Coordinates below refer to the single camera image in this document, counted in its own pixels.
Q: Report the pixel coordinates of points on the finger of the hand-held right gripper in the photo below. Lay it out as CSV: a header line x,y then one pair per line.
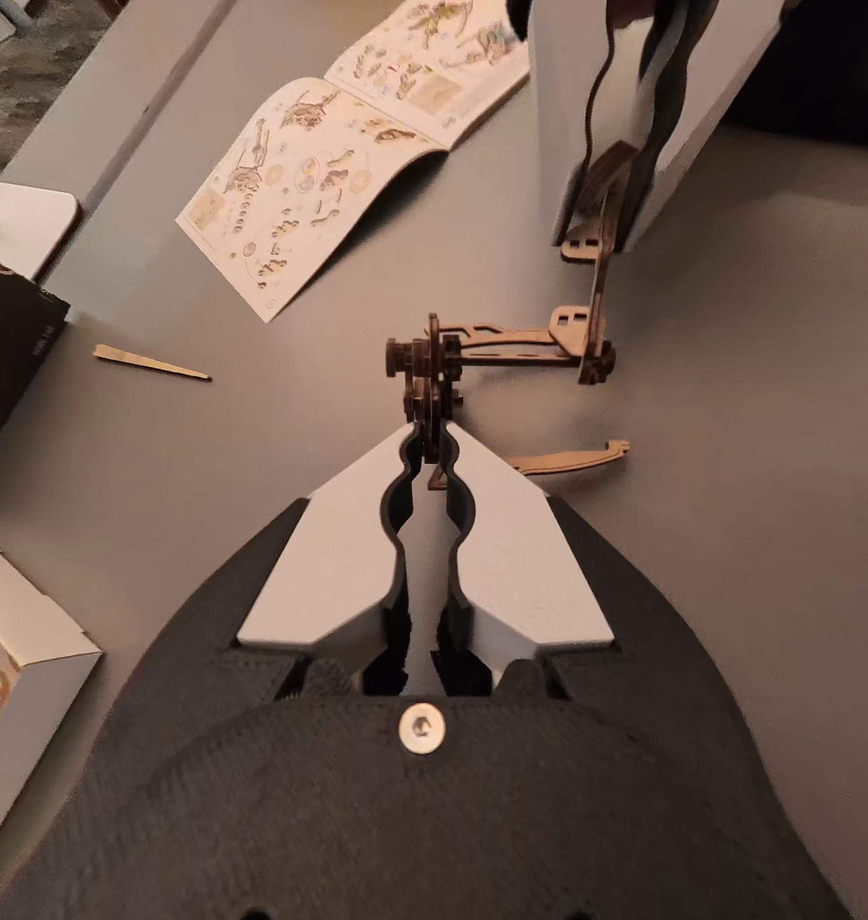
x,y
714,57
560,86

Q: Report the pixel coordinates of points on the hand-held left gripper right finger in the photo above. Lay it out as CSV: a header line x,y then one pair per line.
x,y
527,568

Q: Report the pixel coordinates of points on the white cardboard box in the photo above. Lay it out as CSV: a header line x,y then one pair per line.
x,y
39,647

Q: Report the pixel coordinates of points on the thin wooden wedge stick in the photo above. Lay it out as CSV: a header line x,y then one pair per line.
x,y
146,359

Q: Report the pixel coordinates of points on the curved wooden part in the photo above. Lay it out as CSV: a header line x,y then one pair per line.
x,y
563,458

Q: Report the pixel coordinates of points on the dark model kit box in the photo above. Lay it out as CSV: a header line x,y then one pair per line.
x,y
10,345

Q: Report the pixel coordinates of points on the wooden model assembly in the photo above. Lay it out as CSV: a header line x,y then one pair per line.
x,y
434,363

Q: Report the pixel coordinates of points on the open instruction booklet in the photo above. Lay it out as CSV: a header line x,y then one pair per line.
x,y
319,165

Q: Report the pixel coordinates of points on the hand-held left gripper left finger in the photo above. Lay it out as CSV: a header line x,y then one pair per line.
x,y
319,568

